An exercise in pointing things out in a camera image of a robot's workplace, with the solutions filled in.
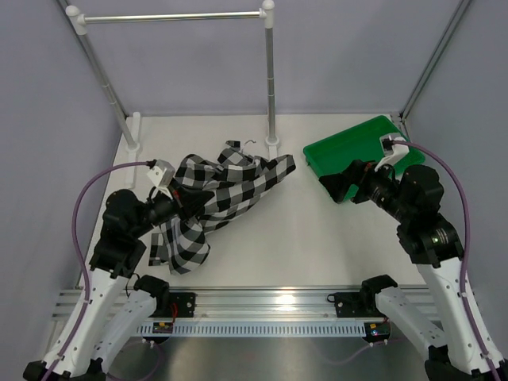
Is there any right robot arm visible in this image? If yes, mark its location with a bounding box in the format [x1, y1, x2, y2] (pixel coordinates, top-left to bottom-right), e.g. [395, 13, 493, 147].
[319, 160, 507, 380]

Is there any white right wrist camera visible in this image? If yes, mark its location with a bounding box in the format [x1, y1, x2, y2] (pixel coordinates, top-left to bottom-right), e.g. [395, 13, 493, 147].
[375, 133, 410, 171]

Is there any green plastic tray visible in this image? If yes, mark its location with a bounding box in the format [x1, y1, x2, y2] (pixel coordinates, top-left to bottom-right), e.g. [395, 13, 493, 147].
[303, 116, 425, 178]

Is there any pink clothes hanger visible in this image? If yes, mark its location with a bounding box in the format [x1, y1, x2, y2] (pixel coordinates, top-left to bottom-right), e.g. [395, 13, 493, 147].
[222, 140, 256, 167]

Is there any silver white clothes rack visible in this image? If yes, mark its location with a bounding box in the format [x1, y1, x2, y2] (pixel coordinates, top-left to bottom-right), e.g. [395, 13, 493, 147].
[64, 0, 283, 191]

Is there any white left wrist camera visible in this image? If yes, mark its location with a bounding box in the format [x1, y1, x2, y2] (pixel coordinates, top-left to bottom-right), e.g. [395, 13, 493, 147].
[147, 160, 175, 198]

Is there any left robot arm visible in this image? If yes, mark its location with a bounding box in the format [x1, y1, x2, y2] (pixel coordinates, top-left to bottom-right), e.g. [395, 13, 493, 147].
[23, 188, 189, 380]

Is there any aluminium mounting rail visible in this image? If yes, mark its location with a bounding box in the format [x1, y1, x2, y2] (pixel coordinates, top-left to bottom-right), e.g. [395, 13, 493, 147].
[51, 285, 440, 322]

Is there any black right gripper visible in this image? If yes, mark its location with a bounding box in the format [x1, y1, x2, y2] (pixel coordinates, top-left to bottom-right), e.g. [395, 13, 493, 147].
[319, 155, 413, 222]

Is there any white slotted cable duct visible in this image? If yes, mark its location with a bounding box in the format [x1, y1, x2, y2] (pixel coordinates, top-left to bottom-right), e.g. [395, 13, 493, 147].
[134, 321, 367, 337]

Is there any black white checked shirt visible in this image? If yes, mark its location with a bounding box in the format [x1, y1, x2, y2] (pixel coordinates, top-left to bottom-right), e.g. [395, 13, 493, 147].
[148, 140, 296, 275]

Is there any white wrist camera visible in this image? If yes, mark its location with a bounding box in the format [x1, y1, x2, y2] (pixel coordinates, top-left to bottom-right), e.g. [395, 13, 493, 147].
[375, 133, 410, 171]
[147, 160, 175, 198]

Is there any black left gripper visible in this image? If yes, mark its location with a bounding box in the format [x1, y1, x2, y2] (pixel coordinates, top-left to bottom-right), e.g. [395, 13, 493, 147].
[131, 179, 214, 238]

